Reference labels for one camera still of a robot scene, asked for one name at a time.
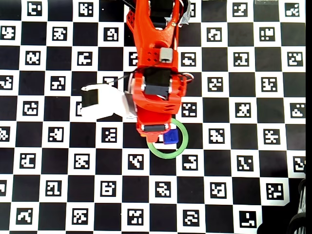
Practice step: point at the black white marker board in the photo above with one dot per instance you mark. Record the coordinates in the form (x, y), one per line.
(83, 135)

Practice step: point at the red robot arm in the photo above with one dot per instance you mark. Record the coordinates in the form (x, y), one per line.
(153, 31)

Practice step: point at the grey duct tape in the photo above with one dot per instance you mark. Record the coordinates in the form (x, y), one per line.
(186, 12)
(130, 104)

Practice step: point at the black coiled stand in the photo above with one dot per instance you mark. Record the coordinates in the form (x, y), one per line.
(302, 200)

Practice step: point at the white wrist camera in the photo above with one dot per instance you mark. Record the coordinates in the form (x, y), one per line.
(102, 102)

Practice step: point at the blue cube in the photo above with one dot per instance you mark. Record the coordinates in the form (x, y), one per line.
(171, 137)

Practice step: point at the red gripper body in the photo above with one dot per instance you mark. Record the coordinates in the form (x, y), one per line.
(153, 127)

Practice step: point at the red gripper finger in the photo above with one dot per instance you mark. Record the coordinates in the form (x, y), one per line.
(153, 137)

